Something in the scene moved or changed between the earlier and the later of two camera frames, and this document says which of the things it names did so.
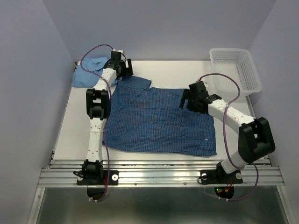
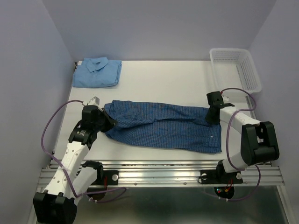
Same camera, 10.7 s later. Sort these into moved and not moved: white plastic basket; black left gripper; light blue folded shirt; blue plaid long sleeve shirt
Moved: blue plaid long sleeve shirt; black left gripper
Not moved: light blue folded shirt; white plastic basket
